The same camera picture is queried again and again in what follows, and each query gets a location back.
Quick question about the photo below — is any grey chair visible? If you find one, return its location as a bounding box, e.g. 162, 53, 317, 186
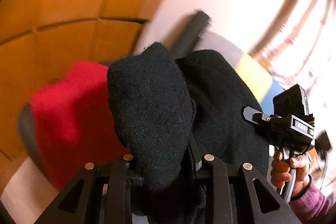
17, 105, 49, 180

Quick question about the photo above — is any black sweater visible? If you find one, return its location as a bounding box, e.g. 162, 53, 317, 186
107, 42, 271, 224

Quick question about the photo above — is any pink patterned curtain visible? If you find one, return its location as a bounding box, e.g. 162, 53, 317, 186
247, 0, 336, 135

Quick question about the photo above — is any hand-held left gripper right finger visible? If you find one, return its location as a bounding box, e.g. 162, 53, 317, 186
188, 135, 302, 224

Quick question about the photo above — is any red sweater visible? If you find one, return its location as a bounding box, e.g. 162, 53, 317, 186
30, 61, 132, 191

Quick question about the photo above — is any person's right hand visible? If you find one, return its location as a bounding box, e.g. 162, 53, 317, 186
270, 149, 311, 198

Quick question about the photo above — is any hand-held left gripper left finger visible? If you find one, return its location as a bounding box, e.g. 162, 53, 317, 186
34, 154, 145, 224

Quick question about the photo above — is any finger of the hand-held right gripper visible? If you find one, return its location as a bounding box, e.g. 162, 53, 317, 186
242, 106, 273, 125

